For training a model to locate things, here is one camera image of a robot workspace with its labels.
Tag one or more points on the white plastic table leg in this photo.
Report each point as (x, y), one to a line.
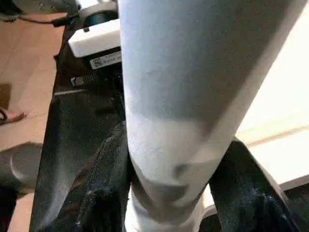
(193, 96)

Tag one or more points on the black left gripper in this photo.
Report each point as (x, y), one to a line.
(104, 77)

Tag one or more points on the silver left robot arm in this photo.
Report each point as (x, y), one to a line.
(48, 6)

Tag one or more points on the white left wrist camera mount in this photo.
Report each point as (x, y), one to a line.
(94, 34)

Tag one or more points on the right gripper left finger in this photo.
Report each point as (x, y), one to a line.
(101, 193)

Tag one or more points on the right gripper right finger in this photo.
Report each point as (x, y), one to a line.
(251, 193)

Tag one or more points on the black work mat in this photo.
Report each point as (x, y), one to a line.
(77, 145)

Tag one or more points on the white plastic table top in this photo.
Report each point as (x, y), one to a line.
(280, 111)

